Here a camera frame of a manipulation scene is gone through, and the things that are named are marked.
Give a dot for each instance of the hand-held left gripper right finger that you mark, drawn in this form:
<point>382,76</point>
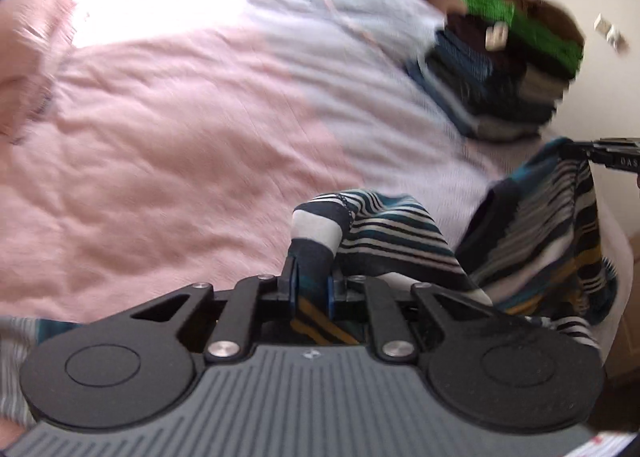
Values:
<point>330,294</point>

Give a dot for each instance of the striped navy teal shirt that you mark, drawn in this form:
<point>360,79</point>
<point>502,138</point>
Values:
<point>395,237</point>

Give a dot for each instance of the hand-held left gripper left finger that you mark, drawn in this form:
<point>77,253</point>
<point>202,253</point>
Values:
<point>293,282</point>

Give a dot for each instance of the stack of folded clothes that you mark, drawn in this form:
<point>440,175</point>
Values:
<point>480,87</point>

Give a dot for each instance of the white wall fitting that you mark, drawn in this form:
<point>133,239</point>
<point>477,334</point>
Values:
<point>609,32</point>

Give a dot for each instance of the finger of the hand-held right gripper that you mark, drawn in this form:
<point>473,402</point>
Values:
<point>580,151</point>

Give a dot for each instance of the pink bedspread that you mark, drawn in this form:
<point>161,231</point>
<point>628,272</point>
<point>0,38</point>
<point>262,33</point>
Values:
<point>165,147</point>

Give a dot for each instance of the brown folded cloth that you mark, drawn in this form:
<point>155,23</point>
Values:
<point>550,12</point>

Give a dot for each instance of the pale blue white sheet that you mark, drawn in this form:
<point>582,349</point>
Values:
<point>380,77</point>

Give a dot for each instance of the green folded cloth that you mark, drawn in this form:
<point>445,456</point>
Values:
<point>525,27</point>

